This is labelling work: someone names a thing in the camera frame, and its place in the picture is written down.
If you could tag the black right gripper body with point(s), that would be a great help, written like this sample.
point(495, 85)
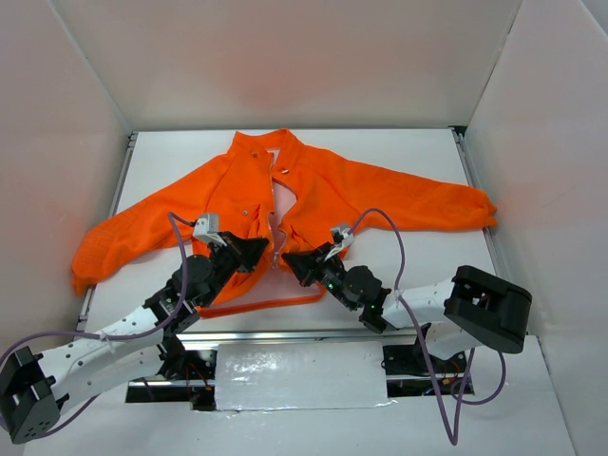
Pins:
point(316, 264)

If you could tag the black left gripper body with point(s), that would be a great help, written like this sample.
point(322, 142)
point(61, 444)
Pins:
point(230, 250)

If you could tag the orange zip-up jacket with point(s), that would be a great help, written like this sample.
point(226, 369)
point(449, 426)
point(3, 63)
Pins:
point(276, 187)

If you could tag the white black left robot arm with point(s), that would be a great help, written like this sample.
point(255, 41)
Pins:
point(38, 388)

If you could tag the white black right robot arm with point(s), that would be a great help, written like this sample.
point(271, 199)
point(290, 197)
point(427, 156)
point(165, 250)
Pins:
point(471, 309)

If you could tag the white foam cover panel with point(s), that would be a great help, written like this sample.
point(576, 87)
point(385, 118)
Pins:
point(320, 375)

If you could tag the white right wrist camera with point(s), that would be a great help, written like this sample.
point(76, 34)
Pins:
point(342, 237)

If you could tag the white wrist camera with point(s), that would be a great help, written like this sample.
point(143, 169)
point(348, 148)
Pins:
point(342, 237)
point(206, 228)

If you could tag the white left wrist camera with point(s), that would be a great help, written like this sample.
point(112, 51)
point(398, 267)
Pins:
point(206, 228)

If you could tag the aluminium table frame rail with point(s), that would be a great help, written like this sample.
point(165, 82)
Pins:
point(414, 259)

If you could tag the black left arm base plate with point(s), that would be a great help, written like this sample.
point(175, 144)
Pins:
point(193, 385)

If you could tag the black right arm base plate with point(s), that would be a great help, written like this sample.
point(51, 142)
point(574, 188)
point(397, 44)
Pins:
point(407, 373)

